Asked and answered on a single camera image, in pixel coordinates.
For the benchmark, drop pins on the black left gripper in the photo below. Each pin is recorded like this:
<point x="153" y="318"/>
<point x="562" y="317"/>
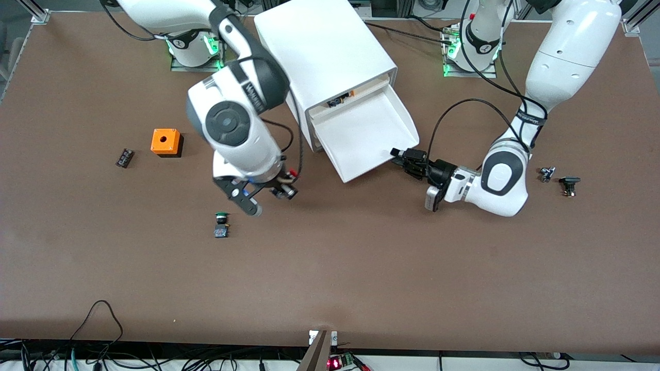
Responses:
<point x="442" y="172"/>

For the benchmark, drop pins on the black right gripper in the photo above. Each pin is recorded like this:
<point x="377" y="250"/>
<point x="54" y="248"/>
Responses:
<point x="283" y="190"/>

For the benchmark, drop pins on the red push button switch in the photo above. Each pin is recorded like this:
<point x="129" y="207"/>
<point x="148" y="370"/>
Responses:
<point x="287" y="194"/>

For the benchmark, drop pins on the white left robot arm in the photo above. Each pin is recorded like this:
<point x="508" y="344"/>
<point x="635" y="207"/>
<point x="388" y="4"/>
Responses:
<point x="567" y="51"/>

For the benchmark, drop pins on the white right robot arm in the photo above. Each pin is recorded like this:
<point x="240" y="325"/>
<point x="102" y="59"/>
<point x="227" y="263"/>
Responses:
<point x="237" y="129"/>

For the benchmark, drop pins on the black push button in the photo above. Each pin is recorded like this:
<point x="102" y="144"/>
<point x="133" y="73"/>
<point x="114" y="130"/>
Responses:
<point x="568" y="181"/>

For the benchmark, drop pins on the small black orange component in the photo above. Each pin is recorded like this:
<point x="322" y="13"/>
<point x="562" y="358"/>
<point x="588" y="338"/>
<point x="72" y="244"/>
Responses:
<point x="340" y="100"/>

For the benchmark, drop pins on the small black contact block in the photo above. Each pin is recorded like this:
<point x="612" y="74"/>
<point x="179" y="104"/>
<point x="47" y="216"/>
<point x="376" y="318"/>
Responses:
<point x="125" y="158"/>

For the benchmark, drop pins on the circuit board with red LED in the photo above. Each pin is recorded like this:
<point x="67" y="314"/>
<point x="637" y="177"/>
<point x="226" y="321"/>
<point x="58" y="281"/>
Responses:
<point x="335" y="364"/>

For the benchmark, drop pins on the green push button switch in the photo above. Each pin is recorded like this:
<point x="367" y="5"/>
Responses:
<point x="221" y="225"/>

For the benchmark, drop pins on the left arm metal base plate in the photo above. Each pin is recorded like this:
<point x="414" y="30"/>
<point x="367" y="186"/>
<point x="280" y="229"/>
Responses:
<point x="474" y="75"/>

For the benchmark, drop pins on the orange button enclosure box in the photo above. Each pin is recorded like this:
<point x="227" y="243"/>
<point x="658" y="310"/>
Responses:
<point x="172" y="145"/>

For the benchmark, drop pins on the small silver black switch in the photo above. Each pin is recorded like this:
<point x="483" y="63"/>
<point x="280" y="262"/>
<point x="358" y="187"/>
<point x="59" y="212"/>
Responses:
<point x="546" y="174"/>

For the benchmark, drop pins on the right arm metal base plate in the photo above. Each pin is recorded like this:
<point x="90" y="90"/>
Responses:
<point x="223" y="56"/>

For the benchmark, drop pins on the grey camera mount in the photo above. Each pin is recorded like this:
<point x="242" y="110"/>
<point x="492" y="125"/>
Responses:
<point x="317" y="355"/>

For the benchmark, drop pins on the aluminium frame profile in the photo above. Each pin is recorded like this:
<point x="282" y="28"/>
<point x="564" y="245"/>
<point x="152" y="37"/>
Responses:
<point x="36" y="13"/>
<point x="634" y="23"/>

